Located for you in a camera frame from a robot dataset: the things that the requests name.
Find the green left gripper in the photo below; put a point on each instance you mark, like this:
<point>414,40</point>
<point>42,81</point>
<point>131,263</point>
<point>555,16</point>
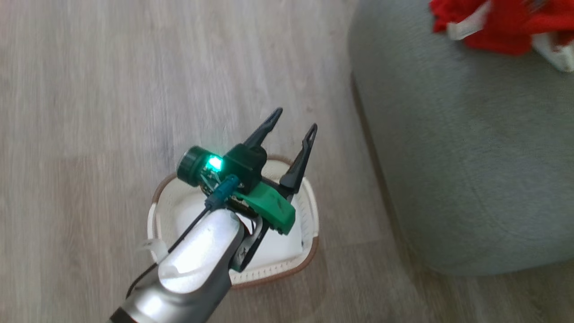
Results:
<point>264,204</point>

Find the white cloth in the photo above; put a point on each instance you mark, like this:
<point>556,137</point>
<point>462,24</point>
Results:
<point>556,51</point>

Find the red jersey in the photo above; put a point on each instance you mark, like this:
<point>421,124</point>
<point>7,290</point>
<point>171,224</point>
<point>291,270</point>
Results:
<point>497,22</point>

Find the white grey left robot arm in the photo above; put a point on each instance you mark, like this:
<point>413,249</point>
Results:
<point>193,264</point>

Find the grey fabric sofa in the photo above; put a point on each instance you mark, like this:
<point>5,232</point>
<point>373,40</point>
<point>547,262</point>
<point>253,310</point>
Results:
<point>471,157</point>

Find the white laundry basket brown rim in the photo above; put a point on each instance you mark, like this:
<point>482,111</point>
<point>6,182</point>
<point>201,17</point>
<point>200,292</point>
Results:
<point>287,233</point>

